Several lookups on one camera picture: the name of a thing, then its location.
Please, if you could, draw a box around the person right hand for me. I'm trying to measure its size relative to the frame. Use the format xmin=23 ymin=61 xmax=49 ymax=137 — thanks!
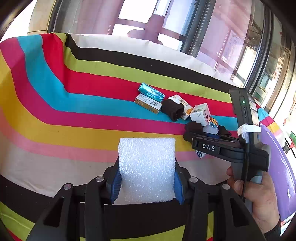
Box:
xmin=226 ymin=166 xmax=282 ymax=235

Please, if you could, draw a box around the purple storage box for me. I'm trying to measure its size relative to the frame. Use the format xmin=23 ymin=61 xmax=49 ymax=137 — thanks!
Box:
xmin=260 ymin=124 xmax=295 ymax=221

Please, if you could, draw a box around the small black box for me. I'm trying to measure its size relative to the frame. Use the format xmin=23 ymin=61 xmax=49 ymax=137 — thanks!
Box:
xmin=196 ymin=150 xmax=206 ymax=159

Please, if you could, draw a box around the red blue 48 box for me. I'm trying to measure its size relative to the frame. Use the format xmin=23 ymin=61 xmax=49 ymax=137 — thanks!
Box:
xmin=203 ymin=117 xmax=219 ymax=135

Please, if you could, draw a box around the white medicine box red figure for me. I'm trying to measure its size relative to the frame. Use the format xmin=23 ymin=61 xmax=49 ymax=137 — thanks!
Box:
xmin=190 ymin=103 xmax=211 ymax=126

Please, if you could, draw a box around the window frame with glass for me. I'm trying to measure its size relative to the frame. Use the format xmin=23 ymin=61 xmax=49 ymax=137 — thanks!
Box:
xmin=47 ymin=1 xmax=295 ymax=121

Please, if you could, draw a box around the rainbow striped tablecloth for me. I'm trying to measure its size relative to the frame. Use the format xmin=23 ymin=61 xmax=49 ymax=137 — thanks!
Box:
xmin=0 ymin=32 xmax=290 ymax=241

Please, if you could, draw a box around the white orange tissue pack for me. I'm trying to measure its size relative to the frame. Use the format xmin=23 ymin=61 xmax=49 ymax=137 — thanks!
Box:
xmin=168 ymin=94 xmax=193 ymax=120

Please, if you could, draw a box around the white foam block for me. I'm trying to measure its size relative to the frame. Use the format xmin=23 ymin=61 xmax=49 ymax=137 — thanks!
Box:
xmin=118 ymin=138 xmax=176 ymax=204

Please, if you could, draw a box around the white gold toothpaste box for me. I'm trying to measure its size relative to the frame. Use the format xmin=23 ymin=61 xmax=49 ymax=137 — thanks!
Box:
xmin=134 ymin=93 xmax=162 ymax=114

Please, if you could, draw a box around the dark brown knit sock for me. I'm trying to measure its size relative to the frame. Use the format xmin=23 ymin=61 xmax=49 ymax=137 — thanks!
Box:
xmin=161 ymin=99 xmax=184 ymax=121
xmin=183 ymin=121 xmax=232 ymax=142

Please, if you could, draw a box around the teal shiny small box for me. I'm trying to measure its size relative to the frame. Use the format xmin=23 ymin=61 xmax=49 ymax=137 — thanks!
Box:
xmin=138 ymin=83 xmax=165 ymax=102

